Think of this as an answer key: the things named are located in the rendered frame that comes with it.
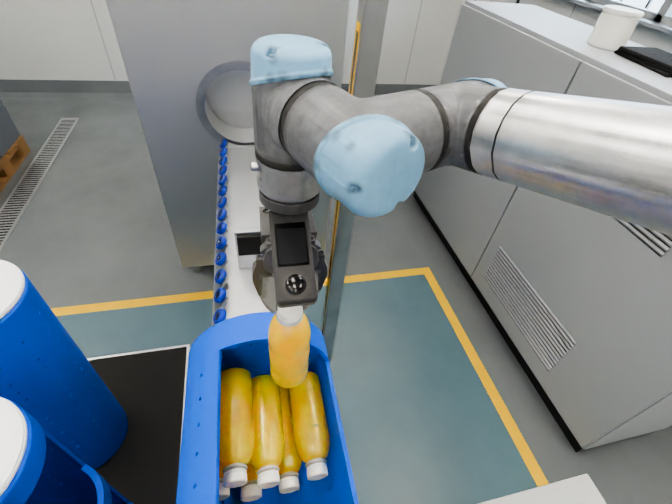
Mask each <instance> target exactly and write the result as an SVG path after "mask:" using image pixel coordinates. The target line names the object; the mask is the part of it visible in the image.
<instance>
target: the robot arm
mask: <svg viewBox="0 0 672 504"><path fill-rule="evenodd" d="M331 76H333V70H332V54H331V51H330V48H329V47H328V45H327V44H325V43H324V42H322V41H320V40H318V39H315V38H311V37H307V36H302V35H294V34H274V35H267V36H264V37H261V38H259V39H257V40H256V41H255V42H254V43H253V45H252V47H251V80H250V81H249V86H251V97H252V112H253V127H254V145H255V155H256V162H251V163H250V169H251V171H257V186H258V188H259V200H260V202H261V204H262V205H263V206H264V207H259V214H260V232H261V246H260V253H262V255H256V256H255V257H256V260H255V261H254V262H253V265H252V279H253V284H254V286H255V288H256V291H257V293H258V295H259V296H260V298H261V301H262V302H263V304H264V306H265V307H266V308H267V309H268V310H269V311H270V312H271V313H276V311H277V310H278V308H277V306H278V307H279V308H286V307H295V306H302V307H303V310H306V309H307V308H308V307H309V306H310V305H313V304H315V303H316V301H317V299H318V293H319V291H320V290H321V289H322V286H323V284H324V282H325V279H326V277H327V265H326V261H325V254H324V251H323V250H320V249H321V245H320V242H319V241H317V240H316V236H317V230H316V226H315V222H314V218H313V214H312V211H311V210H312V209H313V208H315V207H316V205H317V204H318V202H319V194H320V191H321V189H323V190H324V191H325V192H326V193H327V194H328V195H329V196H331V197H332V198H334V199H336V200H338V201H340V202H341V203H342V204H343V205H345V206H346V207H347V208H348V209H349V210H351V211H352V212H353V213H355V214H357V215H359V216H363V217H378V216H382V215H385V214H387V213H389V212H391V211H393V210H394V208H395V206H396V204H397V203H398V202H404V201H405V200H406V199H407V198H408V197H409V196H410V195H411V193H412V192H413V191H414V189H415V188H416V186H417V184H418V182H419V180H420V178H421V175H422V173H425V172H428V171H431V170H435V169H438V168H441V167H444V166H455V167H458V168H461V169H464V170H467V171H471V172H474V173H477V174H480V175H484V176H487V177H490V178H493V179H496V180H499V181H502V182H505V183H508V184H511V185H515V186H518V187H521V188H524V189H527V190H530V191H533V192H536V193H539V194H542V195H546V196H549V197H552V198H555V199H558V200H561V201H564V202H567V203H570V204H573V205H577V206H580V207H583V208H586V209H589V210H592V211H595V212H598V213H601V214H604V215H608V216H611V217H614V218H617V219H620V220H623V221H626V222H629V223H632V224H635V225H639V226H642V227H645V228H648V229H651V230H654V231H657V232H660V233H663V234H666V235H670V236H672V106H664V105H655V104H647V103H638V102H629V101H620V100H611V99H602V98H593V97H584V96H575V95H566V94H557V93H549V92H540V91H531V90H522V89H513V88H507V87H506V86H505V85H504V84H503V83H502V82H500V81H498V80H495V79H489V78H465V79H461V80H458V81H455V82H453V83H449V84H443V85H437V86H431V87H425V88H420V89H414V90H408V91H402V92H396V93H390V94H384V95H379V96H373V97H368V98H357V97H354V96H353V95H351V94H350V93H348V92H346V91H345V90H343V89H342V88H340V87H338V86H337V85H336V84H334V83H333V82H331ZM268 210H270V211H268ZM318 250H320V251H318Z"/></svg>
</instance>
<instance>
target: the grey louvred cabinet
mask: <svg viewBox="0 0 672 504"><path fill-rule="evenodd" d="M593 29H594V27H592V26H590V25H587V24H584V23H582V22H579V21H576V20H573V19H571V18H568V17H565V16H563V15H560V14H557V13H555V12H552V11H549V10H547V9H544V8H541V7H539V6H536V5H529V4H515V3H501V2H487V1H472V0H465V3H464V4H462V6H461V10H460V13H459V17H458V20H457V24H456V28H455V31H454V35H453V38H452V42H451V46H450V49H449V53H448V57H447V60H446V64H445V67H444V71H443V75H442V78H441V82H440V85H443V84H449V83H453V82H455V81H458V80H461V79H465V78H489V79H495V80H498V81H500V82H502V83H503V84H504V85H505V86H506V87H507V88H513V89H522V90H531V91H540V92H549V93H557V94H566V95H575V96H584V97H593V98H602V99H611V100H620V101H629V102H638V103H647V104H655V105H664V106H672V78H671V77H664V76H662V75H660V74H658V73H656V72H654V71H652V70H649V69H647V68H645V67H643V66H641V65H639V64H637V63H635V62H632V61H630V60H628V59H626V58H624V57H622V56H620V55H618V54H615V53H614V51H611V50H605V49H601V48H597V47H594V46H592V45H590V44H588V39H589V37H590V35H591V33H592V31H593ZM414 190H415V191H414V194H413V196H414V198H415V199H416V201H417V203H418V204H419V206H420V207H421V209H422V211H423V212H424V214H425V215H426V217H427V218H428V220H429V222H430V223H431V225H432V226H433V228H434V229H435V231H436V233H437V234H438V236H439V237H440V239H441V241H442V242H443V244H444V245H445V247H446V248H447V250H448V252H449V253H450V255H451V256H452V258H453V259H454V261H455V263H456V264H457V266H458V267H459V269H460V271H461V272H462V274H463V275H464V277H465V278H466V280H467V282H468V283H469V285H470V286H471V288H472V289H473V291H474V293H475V294H476V296H477V297H478V299H479V301H480V302H481V304H482V305H483V307H484V308H485V310H486V312H487V313H488V315H489V316H490V318H491V320H492V321H493V323H494V324H495V326H496V327H497V329H498V331H499V332H500V334H501V335H502V337H503V338H504V340H505V342H506V343H507V345H508V346H509V348H510V350H511V351H512V353H513V354H514V356H515V357H516V359H517V361H518V362H519V364H520V365H521V367H522V368H523V370H524V372H525V373H526V375H527V376H528V378H529V380H530V381H531V383H532V384H533V386H534V387H535V389H536V391H537V392H538V394H539V395H540V397H541V398H542V400H543V402H544V403H545V405H546V406H547V408H548V410H549V411H550V413H551V414H552V416H553V417H554V419H555V421H556V422H557V424H558V425H559V427H560V428H561V430H562V432H563V433H564V435H565V436H566V438H567V440H568V441H569V443H570V444H571V446H572V447H573V449H574V451H575V452H576V453H577V452H581V451H585V450H589V449H592V448H596V447H600V446H604V445H608V444H612V443H616V442H620V441H623V440H627V439H631V438H635V437H639V436H643V435H647V434H650V433H652V432H654V431H658V430H662V429H666V428H668V427H670V426H671V425H672V236H670V235H666V234H663V233H660V232H657V231H654V230H651V229H648V228H645V227H642V226H639V225H635V224H632V223H629V222H626V221H623V220H620V219H617V218H614V217H611V216H608V215H604V214H601V213H598V212H595V211H592V210H589V209H586V208H583V207H580V206H577V205H573V204H570V203H567V202H564V201H561V200H558V199H555V198H552V197H549V196H546V195H542V194H539V193H536V192H533V191H530V190H527V189H524V188H521V187H518V186H515V185H511V184H508V183H505V182H502V181H499V180H496V179H493V178H490V177H487V176H484V175H480V174H477V173H474V172H471V171H467V170H464V169H461V168H458V167H455V166H444V167H441V168H438V169H435V170H431V171H428V172H425V173H422V175H421V178H420V180H419V182H418V184H417V186H416V188H415V189H414Z"/></svg>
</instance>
